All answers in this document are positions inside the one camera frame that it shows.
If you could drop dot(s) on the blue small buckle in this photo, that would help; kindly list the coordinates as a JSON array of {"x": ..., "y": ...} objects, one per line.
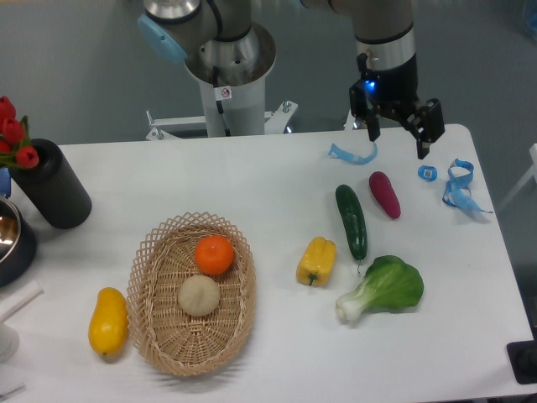
[{"x": 427, "y": 173}]

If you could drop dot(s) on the yellow mango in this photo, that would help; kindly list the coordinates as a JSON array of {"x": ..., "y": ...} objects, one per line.
[{"x": 108, "y": 328}]

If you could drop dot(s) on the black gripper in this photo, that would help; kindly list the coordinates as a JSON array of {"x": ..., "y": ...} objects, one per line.
[{"x": 392, "y": 93}]

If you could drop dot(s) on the orange fruit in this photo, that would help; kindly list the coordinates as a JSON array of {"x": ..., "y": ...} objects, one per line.
[{"x": 213, "y": 255}]

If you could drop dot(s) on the woven wicker basket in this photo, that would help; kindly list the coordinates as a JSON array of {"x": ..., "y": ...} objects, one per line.
[{"x": 168, "y": 338}]

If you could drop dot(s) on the purple sweet potato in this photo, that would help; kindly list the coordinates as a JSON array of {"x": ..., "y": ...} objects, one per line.
[{"x": 383, "y": 192}]

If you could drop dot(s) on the green cucumber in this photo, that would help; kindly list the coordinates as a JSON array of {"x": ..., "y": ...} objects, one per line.
[{"x": 353, "y": 220}]

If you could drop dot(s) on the green bok choy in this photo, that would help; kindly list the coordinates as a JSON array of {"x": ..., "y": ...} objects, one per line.
[{"x": 389, "y": 284}]

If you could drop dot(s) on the white steamed bun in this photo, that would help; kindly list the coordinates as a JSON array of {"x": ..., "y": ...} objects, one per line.
[{"x": 199, "y": 295}]

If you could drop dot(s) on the yellow bell pepper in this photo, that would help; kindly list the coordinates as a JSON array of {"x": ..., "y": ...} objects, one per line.
[{"x": 316, "y": 263}]

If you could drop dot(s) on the black clamp device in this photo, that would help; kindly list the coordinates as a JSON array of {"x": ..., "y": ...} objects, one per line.
[{"x": 522, "y": 357}]

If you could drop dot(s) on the black cylindrical vase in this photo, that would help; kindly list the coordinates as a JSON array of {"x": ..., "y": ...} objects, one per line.
[{"x": 53, "y": 187}]

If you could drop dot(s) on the red tulip flowers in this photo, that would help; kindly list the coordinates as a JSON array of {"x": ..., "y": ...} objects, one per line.
[{"x": 17, "y": 150}]

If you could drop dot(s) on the black metal bowl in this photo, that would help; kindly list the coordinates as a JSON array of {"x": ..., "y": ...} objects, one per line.
[{"x": 18, "y": 243}]

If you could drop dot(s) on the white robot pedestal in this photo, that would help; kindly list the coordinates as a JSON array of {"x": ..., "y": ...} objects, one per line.
[{"x": 231, "y": 78}]

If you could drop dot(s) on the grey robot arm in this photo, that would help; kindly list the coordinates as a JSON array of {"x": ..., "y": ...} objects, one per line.
[{"x": 384, "y": 30}]

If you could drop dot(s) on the white lamp base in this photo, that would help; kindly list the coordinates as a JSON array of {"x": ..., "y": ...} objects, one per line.
[{"x": 9, "y": 307}]

